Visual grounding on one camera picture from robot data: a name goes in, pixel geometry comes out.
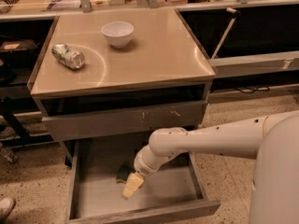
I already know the dark bag on shelf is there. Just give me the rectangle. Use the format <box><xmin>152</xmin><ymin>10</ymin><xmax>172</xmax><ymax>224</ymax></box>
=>
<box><xmin>0</xmin><ymin>39</ymin><xmax>37</xmax><ymax>60</ymax></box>

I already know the white ceramic bowl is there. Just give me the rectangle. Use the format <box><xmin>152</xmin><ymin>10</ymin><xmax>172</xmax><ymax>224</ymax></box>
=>
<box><xmin>101</xmin><ymin>21</ymin><xmax>135</xmax><ymax>49</ymax></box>

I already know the green yellow sponge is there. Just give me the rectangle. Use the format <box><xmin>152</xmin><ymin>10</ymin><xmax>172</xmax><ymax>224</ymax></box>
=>
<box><xmin>116</xmin><ymin>164</ymin><xmax>135</xmax><ymax>183</ymax></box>

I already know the black cable on floor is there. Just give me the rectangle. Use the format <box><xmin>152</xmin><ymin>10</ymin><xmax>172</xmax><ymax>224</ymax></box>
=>
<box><xmin>235</xmin><ymin>85</ymin><xmax>271</xmax><ymax>94</ymax></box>

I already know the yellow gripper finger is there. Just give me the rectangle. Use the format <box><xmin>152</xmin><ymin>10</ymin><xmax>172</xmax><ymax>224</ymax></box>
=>
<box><xmin>121</xmin><ymin>173</ymin><xmax>144</xmax><ymax>199</ymax></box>

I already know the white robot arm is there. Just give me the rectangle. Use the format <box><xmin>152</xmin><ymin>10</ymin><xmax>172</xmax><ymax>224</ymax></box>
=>
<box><xmin>122</xmin><ymin>110</ymin><xmax>299</xmax><ymax>224</ymax></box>

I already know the grey drawer cabinet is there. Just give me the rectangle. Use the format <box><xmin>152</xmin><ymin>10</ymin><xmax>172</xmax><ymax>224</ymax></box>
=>
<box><xmin>29</xmin><ymin>7</ymin><xmax>215</xmax><ymax>159</ymax></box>

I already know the grey top drawer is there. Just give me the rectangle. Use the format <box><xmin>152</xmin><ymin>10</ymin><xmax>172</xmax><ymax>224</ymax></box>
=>
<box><xmin>43</xmin><ymin>101</ymin><xmax>207</xmax><ymax>141</ymax></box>

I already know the crushed silver soda can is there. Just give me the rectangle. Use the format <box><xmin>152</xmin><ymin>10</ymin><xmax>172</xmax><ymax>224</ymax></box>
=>
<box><xmin>51</xmin><ymin>43</ymin><xmax>85</xmax><ymax>70</ymax></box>

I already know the white handled stick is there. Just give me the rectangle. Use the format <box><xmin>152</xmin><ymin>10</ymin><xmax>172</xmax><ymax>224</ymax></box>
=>
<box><xmin>211</xmin><ymin>7</ymin><xmax>239</xmax><ymax>59</ymax></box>

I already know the white shoe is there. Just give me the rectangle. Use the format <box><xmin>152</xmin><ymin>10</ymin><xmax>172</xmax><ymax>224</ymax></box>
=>
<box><xmin>0</xmin><ymin>197</ymin><xmax>16</xmax><ymax>221</ymax></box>

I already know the open grey middle drawer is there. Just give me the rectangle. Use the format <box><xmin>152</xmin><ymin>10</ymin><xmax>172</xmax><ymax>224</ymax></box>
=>
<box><xmin>66</xmin><ymin>132</ymin><xmax>221</xmax><ymax>224</ymax></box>

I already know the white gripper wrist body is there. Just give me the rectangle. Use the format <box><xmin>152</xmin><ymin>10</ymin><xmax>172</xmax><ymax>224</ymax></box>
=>
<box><xmin>134</xmin><ymin>146</ymin><xmax>168</xmax><ymax>176</ymax></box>

